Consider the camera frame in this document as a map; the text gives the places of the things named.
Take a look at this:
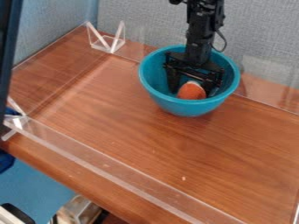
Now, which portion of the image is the clear acrylic corner bracket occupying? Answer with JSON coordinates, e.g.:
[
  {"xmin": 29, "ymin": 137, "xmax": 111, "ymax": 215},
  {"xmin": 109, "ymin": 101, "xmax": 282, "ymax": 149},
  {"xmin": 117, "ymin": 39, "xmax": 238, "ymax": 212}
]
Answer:
[{"xmin": 86, "ymin": 22, "xmax": 127, "ymax": 54}]

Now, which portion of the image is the clear acrylic barrier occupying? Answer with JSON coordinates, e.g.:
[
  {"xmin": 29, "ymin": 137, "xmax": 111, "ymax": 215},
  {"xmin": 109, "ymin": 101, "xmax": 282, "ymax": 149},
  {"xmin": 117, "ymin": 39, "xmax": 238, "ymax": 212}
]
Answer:
[
  {"xmin": 2, "ymin": 114, "xmax": 248, "ymax": 224},
  {"xmin": 115, "ymin": 24, "xmax": 299, "ymax": 115}
]

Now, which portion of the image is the black white object bottom-left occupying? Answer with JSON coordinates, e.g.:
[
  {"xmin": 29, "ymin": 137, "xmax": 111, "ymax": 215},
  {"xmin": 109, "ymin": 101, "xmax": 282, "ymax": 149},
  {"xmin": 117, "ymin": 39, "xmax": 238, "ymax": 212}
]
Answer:
[{"xmin": 0, "ymin": 203, "xmax": 37, "ymax": 224}]

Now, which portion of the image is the black cable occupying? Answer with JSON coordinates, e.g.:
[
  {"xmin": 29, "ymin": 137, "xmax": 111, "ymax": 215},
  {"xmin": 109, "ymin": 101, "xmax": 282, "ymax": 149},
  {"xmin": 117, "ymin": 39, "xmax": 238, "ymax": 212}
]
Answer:
[{"xmin": 212, "ymin": 27, "xmax": 230, "ymax": 53}]

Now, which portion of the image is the clear acrylic back barrier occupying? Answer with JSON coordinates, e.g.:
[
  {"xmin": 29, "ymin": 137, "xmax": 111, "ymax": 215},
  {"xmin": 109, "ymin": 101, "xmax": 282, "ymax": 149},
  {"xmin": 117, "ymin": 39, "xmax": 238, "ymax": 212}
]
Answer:
[{"xmin": 115, "ymin": 24, "xmax": 299, "ymax": 115}]

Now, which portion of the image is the metal object under table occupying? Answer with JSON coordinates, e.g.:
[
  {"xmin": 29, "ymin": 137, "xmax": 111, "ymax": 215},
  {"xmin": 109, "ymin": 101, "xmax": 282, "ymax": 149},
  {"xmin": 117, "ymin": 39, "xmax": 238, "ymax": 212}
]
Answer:
[{"xmin": 49, "ymin": 195, "xmax": 103, "ymax": 224}]

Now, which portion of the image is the clear acrylic front barrier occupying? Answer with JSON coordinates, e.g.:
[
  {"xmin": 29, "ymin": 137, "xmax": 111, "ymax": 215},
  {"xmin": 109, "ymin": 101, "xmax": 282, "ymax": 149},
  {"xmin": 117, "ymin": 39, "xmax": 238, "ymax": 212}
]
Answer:
[{"xmin": 2, "ymin": 114, "xmax": 248, "ymax": 224}]

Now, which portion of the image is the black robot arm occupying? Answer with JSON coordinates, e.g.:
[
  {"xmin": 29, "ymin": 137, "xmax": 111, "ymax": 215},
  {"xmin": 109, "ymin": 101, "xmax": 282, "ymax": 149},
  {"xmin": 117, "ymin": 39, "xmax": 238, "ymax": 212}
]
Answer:
[{"xmin": 163, "ymin": 0, "xmax": 226, "ymax": 94}]

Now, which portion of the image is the clear acrylic left bracket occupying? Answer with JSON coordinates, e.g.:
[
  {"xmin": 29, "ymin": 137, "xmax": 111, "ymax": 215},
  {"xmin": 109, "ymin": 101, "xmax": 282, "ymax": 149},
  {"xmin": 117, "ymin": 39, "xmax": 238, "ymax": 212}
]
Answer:
[{"xmin": 0, "ymin": 97, "xmax": 27, "ymax": 142}]

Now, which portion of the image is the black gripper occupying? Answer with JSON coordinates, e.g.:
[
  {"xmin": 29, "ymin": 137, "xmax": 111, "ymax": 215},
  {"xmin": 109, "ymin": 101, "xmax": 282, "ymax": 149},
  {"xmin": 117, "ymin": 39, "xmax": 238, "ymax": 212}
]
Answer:
[{"xmin": 163, "ymin": 32, "xmax": 225, "ymax": 96}]

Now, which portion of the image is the dark blue foreground post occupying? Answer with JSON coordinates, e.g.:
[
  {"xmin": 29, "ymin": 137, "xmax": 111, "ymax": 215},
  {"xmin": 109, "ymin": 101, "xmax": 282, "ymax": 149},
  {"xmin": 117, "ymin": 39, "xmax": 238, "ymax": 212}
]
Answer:
[{"xmin": 0, "ymin": 0, "xmax": 25, "ymax": 129}]

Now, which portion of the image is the blue cloth object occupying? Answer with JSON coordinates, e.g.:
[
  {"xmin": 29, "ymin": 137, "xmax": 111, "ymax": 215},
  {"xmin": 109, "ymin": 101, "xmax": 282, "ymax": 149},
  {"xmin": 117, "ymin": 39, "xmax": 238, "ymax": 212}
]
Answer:
[{"xmin": 0, "ymin": 107, "xmax": 21, "ymax": 173}]

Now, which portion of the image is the blue plastic bowl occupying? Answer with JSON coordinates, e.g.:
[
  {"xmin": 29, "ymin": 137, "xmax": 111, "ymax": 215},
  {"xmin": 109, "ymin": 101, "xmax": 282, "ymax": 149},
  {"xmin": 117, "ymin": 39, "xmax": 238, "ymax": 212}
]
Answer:
[{"xmin": 138, "ymin": 45, "xmax": 241, "ymax": 117}]

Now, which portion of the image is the brown white toy mushroom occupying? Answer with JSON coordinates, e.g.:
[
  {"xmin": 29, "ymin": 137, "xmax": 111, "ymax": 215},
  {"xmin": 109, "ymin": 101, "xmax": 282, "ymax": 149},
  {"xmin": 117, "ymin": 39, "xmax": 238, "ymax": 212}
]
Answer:
[{"xmin": 178, "ymin": 80, "xmax": 208, "ymax": 100}]

